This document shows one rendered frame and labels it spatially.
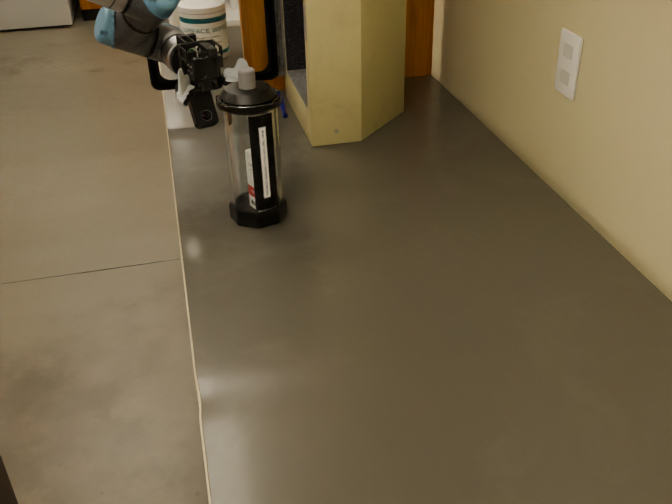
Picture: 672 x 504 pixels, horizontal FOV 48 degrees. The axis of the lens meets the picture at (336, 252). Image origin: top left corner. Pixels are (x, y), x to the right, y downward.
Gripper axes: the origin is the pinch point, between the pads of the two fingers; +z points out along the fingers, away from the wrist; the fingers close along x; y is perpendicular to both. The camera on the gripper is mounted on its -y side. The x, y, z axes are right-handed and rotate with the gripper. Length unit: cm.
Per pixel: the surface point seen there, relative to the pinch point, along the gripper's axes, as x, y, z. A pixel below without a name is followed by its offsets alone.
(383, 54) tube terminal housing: 40.7, -1.0, -11.9
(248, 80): -0.2, 7.7, 13.3
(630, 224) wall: 50, -14, 51
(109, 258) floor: -4, -113, -145
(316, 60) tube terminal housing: 23.5, 1.0, -9.5
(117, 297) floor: -8, -113, -116
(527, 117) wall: 61, -11, 13
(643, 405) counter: 23, -17, 81
